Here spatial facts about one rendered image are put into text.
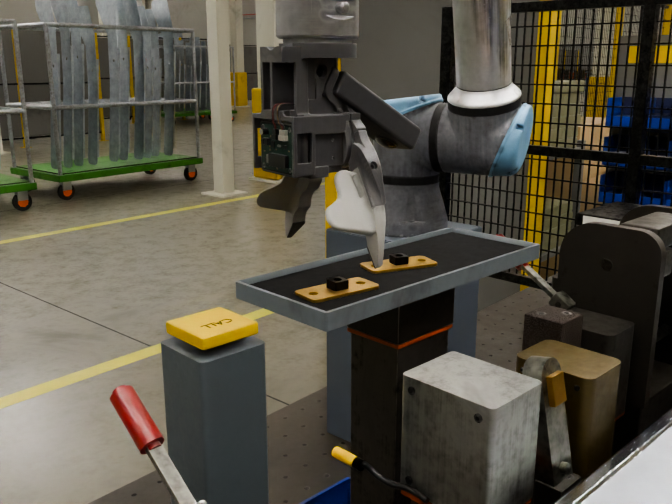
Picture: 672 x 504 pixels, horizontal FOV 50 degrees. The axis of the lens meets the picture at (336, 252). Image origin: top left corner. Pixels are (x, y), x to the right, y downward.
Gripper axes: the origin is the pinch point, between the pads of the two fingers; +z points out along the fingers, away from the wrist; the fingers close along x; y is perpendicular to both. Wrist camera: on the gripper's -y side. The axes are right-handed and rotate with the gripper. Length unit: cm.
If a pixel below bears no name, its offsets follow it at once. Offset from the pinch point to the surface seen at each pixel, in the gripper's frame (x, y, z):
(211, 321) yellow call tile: 0.5, 14.3, 4.1
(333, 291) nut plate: 0.7, 0.8, 3.8
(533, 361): 15.5, -12.2, 9.5
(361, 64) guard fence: -248, -200, -17
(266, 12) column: -689, -411, -73
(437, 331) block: 0.6, -14.1, 11.5
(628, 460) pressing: 21.9, -20.0, 19.9
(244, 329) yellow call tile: 3.3, 12.4, 4.4
